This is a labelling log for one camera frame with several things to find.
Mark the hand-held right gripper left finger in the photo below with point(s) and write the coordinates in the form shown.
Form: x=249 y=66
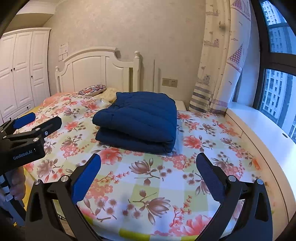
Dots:
x=85 y=178

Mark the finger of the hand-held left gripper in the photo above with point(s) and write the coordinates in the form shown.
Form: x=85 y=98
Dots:
x=24 y=121
x=49 y=126

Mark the white bed headboard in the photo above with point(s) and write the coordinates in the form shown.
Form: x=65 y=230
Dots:
x=92 y=69

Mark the white nightstand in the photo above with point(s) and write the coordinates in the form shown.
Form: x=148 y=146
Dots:
x=180 y=105

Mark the paper wall notice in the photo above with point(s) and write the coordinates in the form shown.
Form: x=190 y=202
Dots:
x=63 y=49

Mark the dark framed window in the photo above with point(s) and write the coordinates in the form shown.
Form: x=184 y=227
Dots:
x=277 y=92

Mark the patterned round pillow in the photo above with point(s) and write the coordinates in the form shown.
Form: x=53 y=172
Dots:
x=92 y=90

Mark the blue puffer jacket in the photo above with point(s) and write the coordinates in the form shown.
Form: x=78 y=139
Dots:
x=138 y=120

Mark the cream pillow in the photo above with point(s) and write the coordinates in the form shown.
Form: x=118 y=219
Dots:
x=108 y=93

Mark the white wardrobe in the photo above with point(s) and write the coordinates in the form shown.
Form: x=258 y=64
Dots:
x=23 y=69

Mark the white wall switch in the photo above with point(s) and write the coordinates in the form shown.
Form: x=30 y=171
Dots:
x=63 y=58

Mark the wall socket panel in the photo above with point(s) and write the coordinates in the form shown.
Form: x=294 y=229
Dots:
x=169 y=82

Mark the person's left hand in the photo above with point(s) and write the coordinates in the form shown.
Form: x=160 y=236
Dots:
x=19 y=183

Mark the white windowsill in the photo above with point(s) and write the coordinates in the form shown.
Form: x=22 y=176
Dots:
x=266 y=139

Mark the sailboat print curtain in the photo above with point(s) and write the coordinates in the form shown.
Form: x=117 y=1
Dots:
x=219 y=69

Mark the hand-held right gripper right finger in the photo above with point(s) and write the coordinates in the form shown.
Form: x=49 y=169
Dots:
x=211 y=178

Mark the floral quilt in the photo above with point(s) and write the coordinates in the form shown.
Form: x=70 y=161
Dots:
x=150 y=185

